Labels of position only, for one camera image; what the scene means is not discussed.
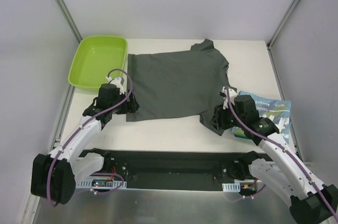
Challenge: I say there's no dark grey t shirt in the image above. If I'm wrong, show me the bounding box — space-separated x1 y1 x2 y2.
126 39 230 136

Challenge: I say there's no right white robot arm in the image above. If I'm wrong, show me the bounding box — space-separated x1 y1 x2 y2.
210 87 337 223

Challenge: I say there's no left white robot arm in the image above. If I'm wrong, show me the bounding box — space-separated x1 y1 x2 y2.
30 83 139 206

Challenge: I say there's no folded green t shirt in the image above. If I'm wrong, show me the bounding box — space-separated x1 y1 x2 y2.
234 132 248 139

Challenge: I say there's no folded blue printed t shirt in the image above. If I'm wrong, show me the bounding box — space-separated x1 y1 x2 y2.
239 91 292 144

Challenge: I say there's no lime green plastic bin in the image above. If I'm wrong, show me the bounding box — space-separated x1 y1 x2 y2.
68 35 128 91

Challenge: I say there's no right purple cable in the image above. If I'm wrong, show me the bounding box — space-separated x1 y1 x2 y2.
223 86 338 219

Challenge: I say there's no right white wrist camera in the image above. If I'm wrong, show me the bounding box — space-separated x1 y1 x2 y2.
220 86 238 110

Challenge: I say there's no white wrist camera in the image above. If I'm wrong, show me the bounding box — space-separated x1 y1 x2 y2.
106 76 126 95
220 86 238 110

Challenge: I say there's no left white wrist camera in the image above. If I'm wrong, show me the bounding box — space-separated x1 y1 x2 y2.
106 76 126 95

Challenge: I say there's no right white cable duct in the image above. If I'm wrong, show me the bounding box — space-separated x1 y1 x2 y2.
222 182 241 193

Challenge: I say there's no white cable duct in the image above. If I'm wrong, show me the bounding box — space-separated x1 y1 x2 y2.
222 182 241 193
76 178 127 190

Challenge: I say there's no left white cable duct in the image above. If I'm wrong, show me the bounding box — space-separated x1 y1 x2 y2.
76 178 127 190

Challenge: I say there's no left aluminium frame post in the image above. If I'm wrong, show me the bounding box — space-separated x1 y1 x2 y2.
55 0 82 43

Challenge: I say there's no aluminium frame post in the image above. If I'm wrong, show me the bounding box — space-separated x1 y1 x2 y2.
267 0 301 50
55 0 82 43

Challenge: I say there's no right aluminium frame post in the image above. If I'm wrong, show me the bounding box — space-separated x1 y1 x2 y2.
267 0 301 50

